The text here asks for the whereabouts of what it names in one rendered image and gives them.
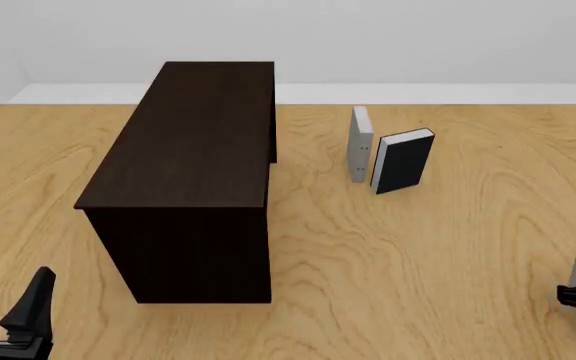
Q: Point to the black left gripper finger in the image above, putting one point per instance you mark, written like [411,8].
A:
[30,311]

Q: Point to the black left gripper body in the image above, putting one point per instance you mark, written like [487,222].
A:
[13,351]

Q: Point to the dark brown wooden cabinet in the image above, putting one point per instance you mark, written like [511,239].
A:
[193,150]

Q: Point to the black book with white pages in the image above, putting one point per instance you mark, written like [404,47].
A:
[402,165]

